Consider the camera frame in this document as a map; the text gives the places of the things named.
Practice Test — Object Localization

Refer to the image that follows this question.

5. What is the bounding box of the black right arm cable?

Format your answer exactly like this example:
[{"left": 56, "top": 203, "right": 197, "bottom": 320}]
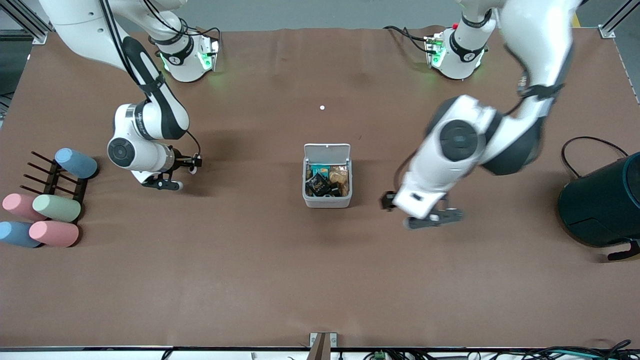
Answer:
[{"left": 99, "top": 0, "right": 222, "bottom": 158}]

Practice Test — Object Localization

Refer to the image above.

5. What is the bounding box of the white lidded trash bin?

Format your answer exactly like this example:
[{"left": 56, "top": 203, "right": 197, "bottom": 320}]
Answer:
[{"left": 302, "top": 142, "right": 353, "bottom": 209}]

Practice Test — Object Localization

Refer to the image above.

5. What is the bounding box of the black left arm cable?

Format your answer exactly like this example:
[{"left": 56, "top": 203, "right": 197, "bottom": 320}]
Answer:
[{"left": 394, "top": 45, "right": 534, "bottom": 194}]

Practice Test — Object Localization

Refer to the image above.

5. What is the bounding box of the pink cup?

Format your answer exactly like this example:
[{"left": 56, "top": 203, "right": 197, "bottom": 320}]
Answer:
[
  {"left": 28, "top": 220, "right": 81, "bottom": 249},
  {"left": 2, "top": 193, "right": 46, "bottom": 222}
]

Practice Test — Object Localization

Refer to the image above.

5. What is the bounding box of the metal table edge bracket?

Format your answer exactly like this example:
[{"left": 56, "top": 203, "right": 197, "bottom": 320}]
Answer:
[{"left": 308, "top": 331, "right": 338, "bottom": 360}]

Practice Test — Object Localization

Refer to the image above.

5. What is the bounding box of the dark wooden cup rack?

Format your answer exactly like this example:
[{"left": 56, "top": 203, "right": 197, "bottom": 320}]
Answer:
[{"left": 22, "top": 150, "right": 90, "bottom": 211}]

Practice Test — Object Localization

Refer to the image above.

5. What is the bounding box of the brown table cover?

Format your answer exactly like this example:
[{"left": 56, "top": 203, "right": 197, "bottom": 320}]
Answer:
[{"left": 0, "top": 25, "right": 640, "bottom": 350}]

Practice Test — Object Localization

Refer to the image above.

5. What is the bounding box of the aluminium frame profile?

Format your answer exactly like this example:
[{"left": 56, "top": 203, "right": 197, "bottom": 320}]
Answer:
[
  {"left": 597, "top": 0, "right": 640, "bottom": 40},
  {"left": 0, "top": 0, "right": 71, "bottom": 46}
]

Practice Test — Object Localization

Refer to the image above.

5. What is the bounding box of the dark round appliance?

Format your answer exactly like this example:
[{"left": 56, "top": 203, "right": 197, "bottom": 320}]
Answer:
[{"left": 557, "top": 151, "right": 640, "bottom": 262}]

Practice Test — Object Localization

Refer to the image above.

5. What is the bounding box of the black floor cable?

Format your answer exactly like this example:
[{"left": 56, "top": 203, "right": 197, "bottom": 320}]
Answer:
[{"left": 597, "top": 339, "right": 634, "bottom": 360}]

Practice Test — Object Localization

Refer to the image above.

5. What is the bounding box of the blue cup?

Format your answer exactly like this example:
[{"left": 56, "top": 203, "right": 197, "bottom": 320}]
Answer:
[
  {"left": 54, "top": 147, "right": 100, "bottom": 180},
  {"left": 0, "top": 221, "right": 43, "bottom": 250}
]

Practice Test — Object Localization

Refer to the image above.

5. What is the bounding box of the green cup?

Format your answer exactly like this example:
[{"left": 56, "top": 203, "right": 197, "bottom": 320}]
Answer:
[{"left": 32, "top": 194, "right": 83, "bottom": 224}]

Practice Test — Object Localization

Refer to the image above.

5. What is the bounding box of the black snack wrapper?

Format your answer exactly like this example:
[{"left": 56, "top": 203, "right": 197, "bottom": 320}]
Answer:
[{"left": 305, "top": 172, "right": 331, "bottom": 197}]

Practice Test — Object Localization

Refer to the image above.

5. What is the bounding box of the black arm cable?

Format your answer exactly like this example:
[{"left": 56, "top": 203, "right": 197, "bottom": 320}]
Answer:
[
  {"left": 394, "top": 45, "right": 534, "bottom": 194},
  {"left": 99, "top": 0, "right": 222, "bottom": 158}
]

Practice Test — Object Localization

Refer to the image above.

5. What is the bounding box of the black base cable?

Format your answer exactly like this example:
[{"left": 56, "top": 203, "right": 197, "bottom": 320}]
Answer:
[{"left": 383, "top": 24, "right": 432, "bottom": 54}]

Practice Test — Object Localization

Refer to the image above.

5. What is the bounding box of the black appliance cable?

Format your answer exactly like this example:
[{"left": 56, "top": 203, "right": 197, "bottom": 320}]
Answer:
[{"left": 560, "top": 135, "right": 630, "bottom": 179}]

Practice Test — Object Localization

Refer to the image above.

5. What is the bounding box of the clear brownish plastic wrapper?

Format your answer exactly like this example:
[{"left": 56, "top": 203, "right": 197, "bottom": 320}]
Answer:
[{"left": 327, "top": 166, "right": 350, "bottom": 198}]

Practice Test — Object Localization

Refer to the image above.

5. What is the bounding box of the teal cable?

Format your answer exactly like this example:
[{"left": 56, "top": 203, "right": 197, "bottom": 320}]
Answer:
[{"left": 547, "top": 348, "right": 619, "bottom": 360}]

